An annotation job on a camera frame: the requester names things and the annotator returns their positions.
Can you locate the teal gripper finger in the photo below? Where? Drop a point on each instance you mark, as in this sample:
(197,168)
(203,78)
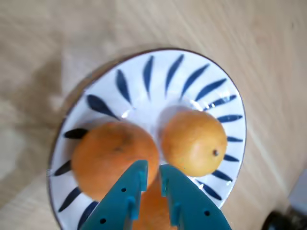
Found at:
(117,203)
(194,208)

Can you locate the plain orange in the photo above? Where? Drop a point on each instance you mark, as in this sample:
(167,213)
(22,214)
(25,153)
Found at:
(153,210)

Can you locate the orange with dark veins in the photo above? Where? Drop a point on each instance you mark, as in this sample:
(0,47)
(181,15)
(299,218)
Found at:
(108,158)

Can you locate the yellowish orange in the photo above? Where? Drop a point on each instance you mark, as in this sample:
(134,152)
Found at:
(194,143)

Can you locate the white plate with blue strokes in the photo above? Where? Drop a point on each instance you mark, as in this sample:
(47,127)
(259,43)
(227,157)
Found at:
(156,93)

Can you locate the dark blurry object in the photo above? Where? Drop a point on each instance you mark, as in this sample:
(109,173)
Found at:
(287,221)

